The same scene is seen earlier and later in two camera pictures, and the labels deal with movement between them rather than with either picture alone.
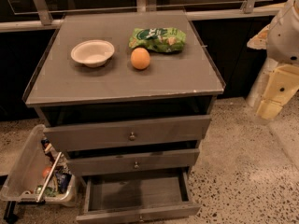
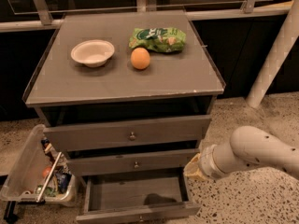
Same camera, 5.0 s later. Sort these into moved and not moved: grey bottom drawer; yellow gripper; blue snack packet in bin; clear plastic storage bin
Moved: yellow gripper
Not moved: blue snack packet in bin; grey bottom drawer; clear plastic storage bin
